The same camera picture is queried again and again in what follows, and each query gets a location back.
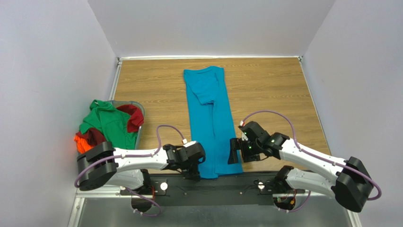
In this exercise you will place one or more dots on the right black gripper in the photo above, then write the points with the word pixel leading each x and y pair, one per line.
pixel 235 149

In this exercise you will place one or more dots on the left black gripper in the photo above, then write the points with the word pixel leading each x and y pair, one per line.
pixel 191 171

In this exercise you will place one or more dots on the blue t shirt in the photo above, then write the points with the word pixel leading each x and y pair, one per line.
pixel 211 120

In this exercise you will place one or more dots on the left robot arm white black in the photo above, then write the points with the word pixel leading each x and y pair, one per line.
pixel 106 165

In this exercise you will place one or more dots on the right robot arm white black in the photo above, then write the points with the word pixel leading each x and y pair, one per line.
pixel 346 181

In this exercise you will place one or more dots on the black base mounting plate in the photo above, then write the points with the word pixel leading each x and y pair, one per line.
pixel 253 188

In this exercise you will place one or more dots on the green t shirt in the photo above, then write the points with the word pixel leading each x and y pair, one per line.
pixel 111 122

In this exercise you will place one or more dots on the grey laundry basket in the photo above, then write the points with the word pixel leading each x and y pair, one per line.
pixel 138 107

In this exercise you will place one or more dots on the dark red t shirt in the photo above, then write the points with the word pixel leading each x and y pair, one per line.
pixel 133 116

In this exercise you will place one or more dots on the orange t shirt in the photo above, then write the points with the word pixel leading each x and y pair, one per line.
pixel 82 145

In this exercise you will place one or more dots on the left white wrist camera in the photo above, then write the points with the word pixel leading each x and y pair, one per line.
pixel 187 143

